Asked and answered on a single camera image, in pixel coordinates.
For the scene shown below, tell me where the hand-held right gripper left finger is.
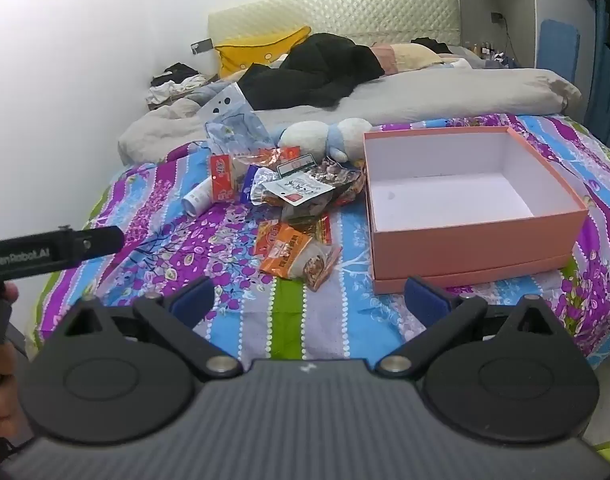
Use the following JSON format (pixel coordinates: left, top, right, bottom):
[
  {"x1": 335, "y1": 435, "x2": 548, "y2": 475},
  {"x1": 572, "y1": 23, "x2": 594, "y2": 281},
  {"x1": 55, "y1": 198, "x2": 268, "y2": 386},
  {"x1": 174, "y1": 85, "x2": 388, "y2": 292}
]
[{"x1": 60, "y1": 276, "x2": 243, "y2": 382}]

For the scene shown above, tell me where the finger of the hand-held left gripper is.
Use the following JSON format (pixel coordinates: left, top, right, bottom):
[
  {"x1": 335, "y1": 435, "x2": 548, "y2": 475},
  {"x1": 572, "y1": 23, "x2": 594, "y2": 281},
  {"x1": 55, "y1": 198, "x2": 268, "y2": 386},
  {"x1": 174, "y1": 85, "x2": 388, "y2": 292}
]
[{"x1": 79, "y1": 226, "x2": 126, "y2": 264}]

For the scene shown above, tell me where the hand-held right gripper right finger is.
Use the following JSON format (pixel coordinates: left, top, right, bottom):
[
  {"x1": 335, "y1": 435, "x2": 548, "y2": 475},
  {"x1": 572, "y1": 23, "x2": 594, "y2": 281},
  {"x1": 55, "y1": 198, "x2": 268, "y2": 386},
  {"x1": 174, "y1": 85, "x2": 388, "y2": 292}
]
[{"x1": 376, "y1": 276, "x2": 568, "y2": 380}]

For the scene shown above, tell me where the pink cardboard box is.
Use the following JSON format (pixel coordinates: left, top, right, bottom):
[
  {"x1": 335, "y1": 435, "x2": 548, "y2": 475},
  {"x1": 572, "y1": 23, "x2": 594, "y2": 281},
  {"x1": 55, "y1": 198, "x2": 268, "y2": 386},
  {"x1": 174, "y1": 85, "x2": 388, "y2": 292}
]
[{"x1": 362, "y1": 126, "x2": 590, "y2": 295}]

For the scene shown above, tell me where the orange brown snack packet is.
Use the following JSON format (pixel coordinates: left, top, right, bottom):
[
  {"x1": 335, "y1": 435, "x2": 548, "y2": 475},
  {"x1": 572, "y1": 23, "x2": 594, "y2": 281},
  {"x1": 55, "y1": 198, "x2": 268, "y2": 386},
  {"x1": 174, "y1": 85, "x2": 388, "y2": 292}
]
[{"x1": 261, "y1": 225, "x2": 342, "y2": 292}]

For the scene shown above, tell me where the red white-label snack packet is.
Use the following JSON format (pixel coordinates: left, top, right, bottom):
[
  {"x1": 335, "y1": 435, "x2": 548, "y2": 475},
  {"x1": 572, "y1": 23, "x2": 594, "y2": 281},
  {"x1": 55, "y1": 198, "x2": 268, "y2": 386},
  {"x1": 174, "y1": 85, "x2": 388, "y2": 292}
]
[{"x1": 210, "y1": 154, "x2": 247, "y2": 202}]

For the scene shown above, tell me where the purple blue snack packet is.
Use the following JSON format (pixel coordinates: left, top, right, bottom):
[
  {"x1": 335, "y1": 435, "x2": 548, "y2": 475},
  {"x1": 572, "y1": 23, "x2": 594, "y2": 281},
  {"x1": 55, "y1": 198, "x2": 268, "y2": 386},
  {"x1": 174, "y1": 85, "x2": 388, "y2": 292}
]
[{"x1": 239, "y1": 166, "x2": 278, "y2": 206}]

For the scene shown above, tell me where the dark dried fish packet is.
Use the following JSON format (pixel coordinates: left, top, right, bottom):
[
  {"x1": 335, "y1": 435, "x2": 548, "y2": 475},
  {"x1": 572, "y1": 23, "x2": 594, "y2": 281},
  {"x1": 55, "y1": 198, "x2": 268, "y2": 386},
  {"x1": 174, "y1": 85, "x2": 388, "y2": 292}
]
[{"x1": 284, "y1": 156, "x2": 367, "y2": 223}]

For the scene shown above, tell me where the white-label shrimp snack packet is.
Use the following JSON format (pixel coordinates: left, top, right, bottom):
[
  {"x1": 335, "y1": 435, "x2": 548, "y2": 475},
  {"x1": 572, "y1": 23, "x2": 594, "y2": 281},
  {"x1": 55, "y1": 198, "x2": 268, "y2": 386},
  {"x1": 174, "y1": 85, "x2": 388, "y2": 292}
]
[{"x1": 261, "y1": 174, "x2": 336, "y2": 207}]

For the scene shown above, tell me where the orange-red snack packet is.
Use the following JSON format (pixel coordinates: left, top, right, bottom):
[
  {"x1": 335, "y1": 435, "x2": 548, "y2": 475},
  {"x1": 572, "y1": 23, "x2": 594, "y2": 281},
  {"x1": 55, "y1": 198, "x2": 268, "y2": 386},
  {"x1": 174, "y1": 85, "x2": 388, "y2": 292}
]
[{"x1": 257, "y1": 146, "x2": 302, "y2": 167}]

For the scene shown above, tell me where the green-label snack packet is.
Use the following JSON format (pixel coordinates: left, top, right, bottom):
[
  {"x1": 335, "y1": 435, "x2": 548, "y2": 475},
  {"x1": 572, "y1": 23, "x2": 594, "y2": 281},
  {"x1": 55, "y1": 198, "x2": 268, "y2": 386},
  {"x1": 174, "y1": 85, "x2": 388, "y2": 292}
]
[{"x1": 276, "y1": 157, "x2": 320, "y2": 177}]

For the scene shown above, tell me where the person's left hand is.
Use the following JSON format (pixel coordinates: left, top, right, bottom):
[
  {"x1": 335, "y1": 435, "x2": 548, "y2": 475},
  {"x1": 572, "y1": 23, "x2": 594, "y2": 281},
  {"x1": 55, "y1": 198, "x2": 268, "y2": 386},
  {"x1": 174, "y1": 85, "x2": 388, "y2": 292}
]
[{"x1": 0, "y1": 282, "x2": 26, "y2": 443}]

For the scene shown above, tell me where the floral striped bedsheet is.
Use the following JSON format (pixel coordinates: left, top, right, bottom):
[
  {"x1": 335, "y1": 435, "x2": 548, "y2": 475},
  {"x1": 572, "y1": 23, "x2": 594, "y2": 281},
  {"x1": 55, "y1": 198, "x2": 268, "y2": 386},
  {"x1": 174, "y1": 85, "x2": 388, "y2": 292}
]
[{"x1": 35, "y1": 112, "x2": 610, "y2": 368}]

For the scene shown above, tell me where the white tube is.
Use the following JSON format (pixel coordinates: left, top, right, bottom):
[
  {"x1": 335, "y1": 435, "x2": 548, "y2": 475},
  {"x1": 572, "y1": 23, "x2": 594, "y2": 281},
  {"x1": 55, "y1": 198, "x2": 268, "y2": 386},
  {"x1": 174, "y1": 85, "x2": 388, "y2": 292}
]
[{"x1": 181, "y1": 177, "x2": 213, "y2": 217}]

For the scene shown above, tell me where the clear blue plastic bag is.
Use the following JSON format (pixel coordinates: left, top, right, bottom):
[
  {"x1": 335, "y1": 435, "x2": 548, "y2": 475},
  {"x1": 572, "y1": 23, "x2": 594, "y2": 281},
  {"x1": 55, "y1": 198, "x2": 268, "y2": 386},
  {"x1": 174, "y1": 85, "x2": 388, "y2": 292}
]
[{"x1": 199, "y1": 82, "x2": 271, "y2": 157}]

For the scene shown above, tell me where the blue grey garment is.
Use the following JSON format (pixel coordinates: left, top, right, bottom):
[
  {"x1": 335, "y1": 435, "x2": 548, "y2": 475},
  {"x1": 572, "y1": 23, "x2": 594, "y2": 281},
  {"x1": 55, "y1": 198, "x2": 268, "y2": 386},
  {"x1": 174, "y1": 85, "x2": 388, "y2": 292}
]
[{"x1": 182, "y1": 81, "x2": 238, "y2": 108}]

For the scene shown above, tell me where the pile of clothes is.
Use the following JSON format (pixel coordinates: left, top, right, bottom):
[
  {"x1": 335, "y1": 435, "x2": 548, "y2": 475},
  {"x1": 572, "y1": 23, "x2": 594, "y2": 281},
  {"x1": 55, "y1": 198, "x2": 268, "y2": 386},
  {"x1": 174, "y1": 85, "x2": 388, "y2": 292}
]
[{"x1": 146, "y1": 62, "x2": 221, "y2": 106}]

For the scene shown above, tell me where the white and blue plush toy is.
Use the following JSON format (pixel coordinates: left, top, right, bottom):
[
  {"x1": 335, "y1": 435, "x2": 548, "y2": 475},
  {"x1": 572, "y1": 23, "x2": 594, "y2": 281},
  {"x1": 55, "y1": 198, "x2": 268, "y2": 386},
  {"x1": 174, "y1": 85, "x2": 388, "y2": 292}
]
[{"x1": 271, "y1": 117, "x2": 373, "y2": 163}]

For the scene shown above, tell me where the grey duvet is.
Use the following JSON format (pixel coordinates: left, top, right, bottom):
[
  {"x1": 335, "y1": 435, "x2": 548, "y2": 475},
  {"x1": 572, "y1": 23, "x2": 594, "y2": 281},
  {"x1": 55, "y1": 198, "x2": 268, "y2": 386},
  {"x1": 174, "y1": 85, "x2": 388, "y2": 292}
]
[{"x1": 118, "y1": 67, "x2": 583, "y2": 166}]

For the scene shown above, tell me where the yellow pillow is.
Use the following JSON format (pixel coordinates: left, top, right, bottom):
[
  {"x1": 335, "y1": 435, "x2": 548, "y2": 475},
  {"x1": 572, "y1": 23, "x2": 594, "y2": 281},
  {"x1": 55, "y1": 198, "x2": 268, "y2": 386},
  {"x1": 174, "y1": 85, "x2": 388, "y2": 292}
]
[{"x1": 213, "y1": 26, "x2": 312, "y2": 80}]

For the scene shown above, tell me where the beige pillow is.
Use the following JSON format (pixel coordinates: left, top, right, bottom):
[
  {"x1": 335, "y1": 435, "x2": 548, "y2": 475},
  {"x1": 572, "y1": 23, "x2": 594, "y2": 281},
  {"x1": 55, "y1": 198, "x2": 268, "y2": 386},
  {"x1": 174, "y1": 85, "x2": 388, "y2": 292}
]
[{"x1": 392, "y1": 42, "x2": 458, "y2": 72}]

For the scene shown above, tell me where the pink pillow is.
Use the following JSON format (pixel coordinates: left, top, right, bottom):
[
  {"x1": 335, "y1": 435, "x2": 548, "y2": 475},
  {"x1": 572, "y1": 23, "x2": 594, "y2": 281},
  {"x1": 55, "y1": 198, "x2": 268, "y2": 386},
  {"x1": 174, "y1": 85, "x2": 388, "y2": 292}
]
[{"x1": 370, "y1": 44, "x2": 398, "y2": 76}]

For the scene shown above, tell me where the dark cloth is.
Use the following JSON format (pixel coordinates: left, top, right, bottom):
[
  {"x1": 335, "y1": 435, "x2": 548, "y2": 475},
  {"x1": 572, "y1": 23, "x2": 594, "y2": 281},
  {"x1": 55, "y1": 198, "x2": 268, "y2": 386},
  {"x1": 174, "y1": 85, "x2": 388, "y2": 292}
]
[{"x1": 410, "y1": 37, "x2": 453, "y2": 56}]

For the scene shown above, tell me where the black garment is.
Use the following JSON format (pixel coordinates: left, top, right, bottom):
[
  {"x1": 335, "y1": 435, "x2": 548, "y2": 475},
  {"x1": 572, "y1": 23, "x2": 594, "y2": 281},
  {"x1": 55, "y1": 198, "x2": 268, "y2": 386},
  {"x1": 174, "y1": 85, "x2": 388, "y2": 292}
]
[{"x1": 235, "y1": 32, "x2": 386, "y2": 110}]

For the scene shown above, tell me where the group of small bottles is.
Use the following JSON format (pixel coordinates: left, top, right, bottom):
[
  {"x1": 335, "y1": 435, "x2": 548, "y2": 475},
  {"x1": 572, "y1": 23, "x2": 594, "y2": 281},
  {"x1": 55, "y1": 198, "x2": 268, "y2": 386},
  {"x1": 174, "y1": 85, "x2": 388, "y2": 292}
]
[{"x1": 464, "y1": 40, "x2": 516, "y2": 63}]

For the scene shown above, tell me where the blue curtain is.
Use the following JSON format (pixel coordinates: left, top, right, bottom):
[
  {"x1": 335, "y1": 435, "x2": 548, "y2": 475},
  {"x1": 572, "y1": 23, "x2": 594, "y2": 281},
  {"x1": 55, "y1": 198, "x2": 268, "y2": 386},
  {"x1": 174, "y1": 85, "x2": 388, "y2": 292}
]
[{"x1": 585, "y1": 0, "x2": 610, "y2": 148}]

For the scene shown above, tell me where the blue foam pad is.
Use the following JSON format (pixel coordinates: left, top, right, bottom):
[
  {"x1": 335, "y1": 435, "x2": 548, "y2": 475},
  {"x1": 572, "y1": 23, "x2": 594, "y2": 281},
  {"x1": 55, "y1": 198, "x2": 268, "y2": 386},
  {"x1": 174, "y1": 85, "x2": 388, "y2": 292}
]
[{"x1": 539, "y1": 19, "x2": 580, "y2": 81}]

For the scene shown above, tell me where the cream quilted headboard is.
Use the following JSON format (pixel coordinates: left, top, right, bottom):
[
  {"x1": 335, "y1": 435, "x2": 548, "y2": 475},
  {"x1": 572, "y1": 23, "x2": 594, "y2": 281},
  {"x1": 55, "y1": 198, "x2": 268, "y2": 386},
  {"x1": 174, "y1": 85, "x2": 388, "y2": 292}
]
[{"x1": 207, "y1": 0, "x2": 460, "y2": 53}]

